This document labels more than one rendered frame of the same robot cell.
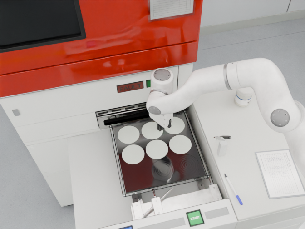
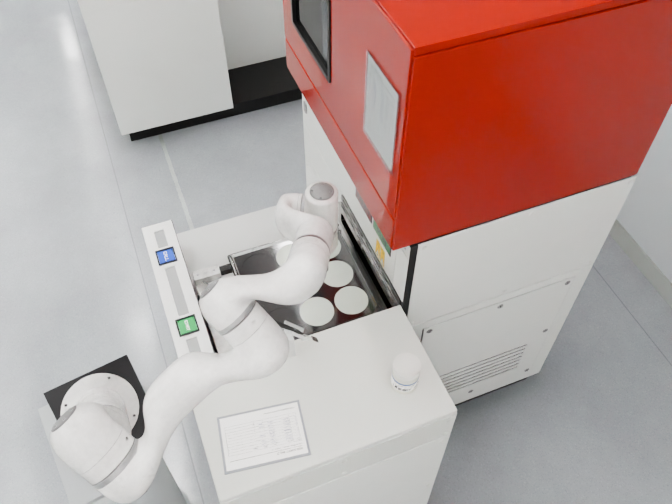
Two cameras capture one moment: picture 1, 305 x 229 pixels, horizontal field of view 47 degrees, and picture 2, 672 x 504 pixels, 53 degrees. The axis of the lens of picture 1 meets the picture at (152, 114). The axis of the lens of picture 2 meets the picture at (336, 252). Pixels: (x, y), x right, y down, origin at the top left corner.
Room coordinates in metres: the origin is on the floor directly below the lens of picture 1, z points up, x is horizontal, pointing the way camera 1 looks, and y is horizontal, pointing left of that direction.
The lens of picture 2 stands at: (0.70, -1.19, 2.55)
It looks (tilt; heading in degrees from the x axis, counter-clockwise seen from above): 52 degrees down; 79
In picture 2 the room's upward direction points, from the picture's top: straight up
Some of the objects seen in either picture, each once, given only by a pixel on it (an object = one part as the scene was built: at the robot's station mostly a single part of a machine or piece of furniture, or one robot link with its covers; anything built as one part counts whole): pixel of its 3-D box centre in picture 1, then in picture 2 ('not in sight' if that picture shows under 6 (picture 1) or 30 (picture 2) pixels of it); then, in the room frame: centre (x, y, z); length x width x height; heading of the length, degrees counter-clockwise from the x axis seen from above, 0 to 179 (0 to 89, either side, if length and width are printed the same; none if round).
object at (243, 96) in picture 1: (243, 94); (405, 373); (1.02, -0.42, 1.01); 0.07 x 0.07 x 0.10
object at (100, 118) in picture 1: (143, 114); (366, 260); (1.02, 0.04, 0.89); 0.44 x 0.02 x 0.10; 101
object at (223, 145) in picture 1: (221, 141); (295, 337); (0.76, -0.28, 1.03); 0.06 x 0.04 x 0.13; 11
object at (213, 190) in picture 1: (215, 194); not in sight; (0.59, -0.24, 0.89); 0.08 x 0.03 x 0.03; 11
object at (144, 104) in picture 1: (142, 104); (369, 246); (1.03, 0.04, 0.96); 0.44 x 0.01 x 0.02; 101
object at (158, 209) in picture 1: (157, 207); not in sight; (0.55, -0.01, 0.89); 0.08 x 0.03 x 0.03; 11
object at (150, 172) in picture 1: (156, 149); (304, 283); (0.82, -0.01, 0.90); 0.34 x 0.34 x 0.01; 11
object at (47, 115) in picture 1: (103, 102); (349, 192); (1.00, 0.22, 1.02); 0.82 x 0.03 x 0.40; 101
